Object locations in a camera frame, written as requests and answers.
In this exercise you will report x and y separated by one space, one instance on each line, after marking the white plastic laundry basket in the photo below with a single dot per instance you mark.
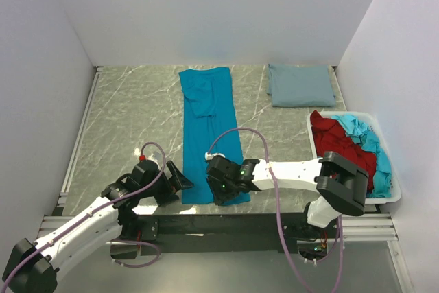
395 190

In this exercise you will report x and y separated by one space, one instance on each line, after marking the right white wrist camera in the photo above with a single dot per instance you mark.
209 156

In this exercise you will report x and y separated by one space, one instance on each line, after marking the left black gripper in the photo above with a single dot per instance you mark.
180 182

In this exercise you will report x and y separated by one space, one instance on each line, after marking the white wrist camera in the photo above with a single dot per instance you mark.
209 156
155 157

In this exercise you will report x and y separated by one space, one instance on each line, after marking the teal blue t-shirt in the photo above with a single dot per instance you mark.
208 112

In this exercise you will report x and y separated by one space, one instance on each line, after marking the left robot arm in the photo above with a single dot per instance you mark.
38 266

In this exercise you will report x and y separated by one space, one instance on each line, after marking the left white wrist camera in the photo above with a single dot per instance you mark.
155 157

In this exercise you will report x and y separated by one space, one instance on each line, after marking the black mounting beam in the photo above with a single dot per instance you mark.
219 233

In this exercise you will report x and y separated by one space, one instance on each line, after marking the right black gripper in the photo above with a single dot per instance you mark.
219 195

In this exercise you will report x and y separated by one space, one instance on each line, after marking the red t-shirt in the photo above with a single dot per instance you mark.
329 135

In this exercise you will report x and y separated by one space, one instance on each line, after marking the light blue t-shirt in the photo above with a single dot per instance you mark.
362 135

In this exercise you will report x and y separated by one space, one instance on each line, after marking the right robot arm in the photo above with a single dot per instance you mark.
342 184

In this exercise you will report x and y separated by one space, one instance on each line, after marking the folded grey-blue t-shirt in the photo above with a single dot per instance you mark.
300 86

